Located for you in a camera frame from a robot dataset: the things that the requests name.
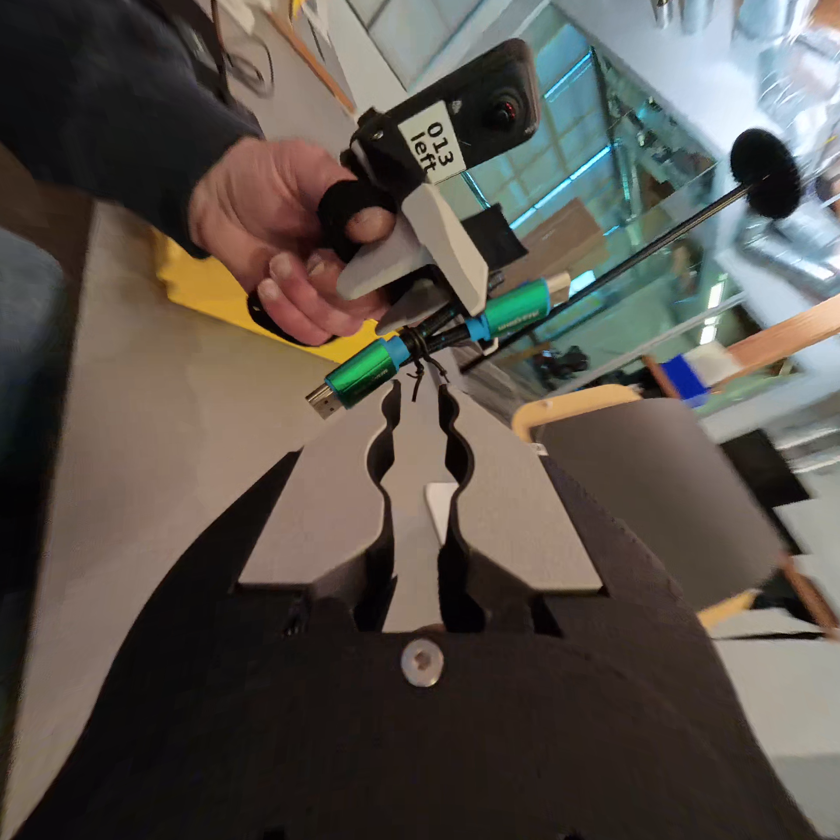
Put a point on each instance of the yellow plastic bin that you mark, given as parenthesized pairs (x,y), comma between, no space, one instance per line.
(210,282)

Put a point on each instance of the black stand pole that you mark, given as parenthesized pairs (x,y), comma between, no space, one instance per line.
(768,171)

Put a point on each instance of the person's left forearm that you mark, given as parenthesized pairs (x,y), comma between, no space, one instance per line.
(105,79)

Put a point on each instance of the person's left hand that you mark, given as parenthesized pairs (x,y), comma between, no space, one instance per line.
(263,210)

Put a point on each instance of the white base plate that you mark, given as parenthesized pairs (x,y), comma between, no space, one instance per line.
(440,505)

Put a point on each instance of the wooden rimmed black panel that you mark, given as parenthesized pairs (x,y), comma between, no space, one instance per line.
(643,486)

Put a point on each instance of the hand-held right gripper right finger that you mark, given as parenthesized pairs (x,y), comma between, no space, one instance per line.
(525,525)

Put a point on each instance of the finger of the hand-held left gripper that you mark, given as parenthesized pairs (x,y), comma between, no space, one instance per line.
(446,243)

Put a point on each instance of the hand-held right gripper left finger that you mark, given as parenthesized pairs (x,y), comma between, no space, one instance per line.
(315,525)

